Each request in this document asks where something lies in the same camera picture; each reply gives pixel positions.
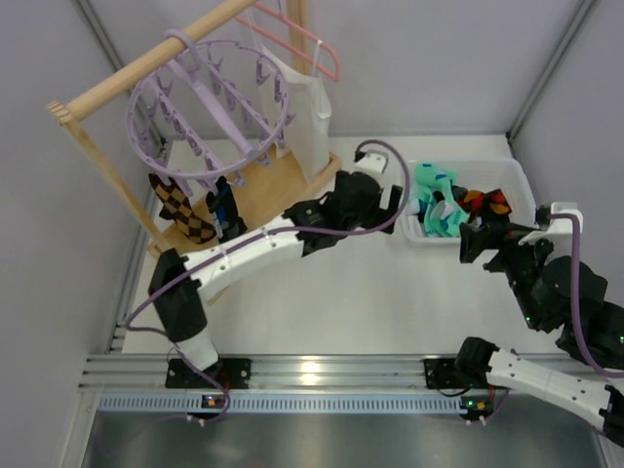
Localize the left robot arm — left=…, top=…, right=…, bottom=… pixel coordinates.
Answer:
left=148, top=171, right=403, bottom=371

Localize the black sock with grey patches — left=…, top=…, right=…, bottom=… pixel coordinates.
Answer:
left=460, top=215, right=510, bottom=233

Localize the white plastic basket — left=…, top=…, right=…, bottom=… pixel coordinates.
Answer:
left=397, top=158, right=535, bottom=248

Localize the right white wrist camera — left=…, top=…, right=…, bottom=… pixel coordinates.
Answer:
left=519, top=202, right=584, bottom=245

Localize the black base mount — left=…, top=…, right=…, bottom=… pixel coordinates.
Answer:
left=165, top=358, right=252, bottom=389
left=423, top=358, right=465, bottom=391

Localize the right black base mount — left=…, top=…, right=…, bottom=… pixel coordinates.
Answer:
left=423, top=358, right=465, bottom=391

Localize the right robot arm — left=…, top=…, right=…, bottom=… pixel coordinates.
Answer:
left=454, top=214, right=623, bottom=446

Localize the black blue sock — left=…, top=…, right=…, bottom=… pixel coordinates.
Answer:
left=206, top=176, right=248, bottom=243

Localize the white garment on hanger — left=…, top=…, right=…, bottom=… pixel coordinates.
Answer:
left=253, top=32, right=332, bottom=183

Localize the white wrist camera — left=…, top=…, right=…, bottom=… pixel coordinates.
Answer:
left=354, top=149, right=389, bottom=178
left=519, top=202, right=584, bottom=245

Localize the mint green sock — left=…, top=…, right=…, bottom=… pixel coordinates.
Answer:
left=422, top=188, right=469, bottom=238
left=409, top=163, right=456, bottom=214

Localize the purple round clip hanger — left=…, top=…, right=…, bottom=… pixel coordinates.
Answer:
left=126, top=29, right=295, bottom=197

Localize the black red yellow argyle sock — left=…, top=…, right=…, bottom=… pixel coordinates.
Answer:
left=458, top=188, right=513, bottom=217

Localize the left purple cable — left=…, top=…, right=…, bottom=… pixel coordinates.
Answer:
left=125, top=139, right=410, bottom=425

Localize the grey slotted cable duct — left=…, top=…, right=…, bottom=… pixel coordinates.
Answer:
left=97, top=392, right=491, bottom=414

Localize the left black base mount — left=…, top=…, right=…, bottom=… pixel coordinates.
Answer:
left=165, top=358, right=252, bottom=389

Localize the pink clothes hanger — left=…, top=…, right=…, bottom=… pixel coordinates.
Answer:
left=235, top=1, right=341, bottom=83

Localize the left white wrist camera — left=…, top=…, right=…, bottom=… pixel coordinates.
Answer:
left=354, top=149, right=389, bottom=178

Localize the aluminium mounting rail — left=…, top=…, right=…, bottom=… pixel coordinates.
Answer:
left=78, top=354, right=437, bottom=393

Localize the black tan argyle sock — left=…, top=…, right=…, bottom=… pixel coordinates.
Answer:
left=148, top=173, right=216, bottom=245

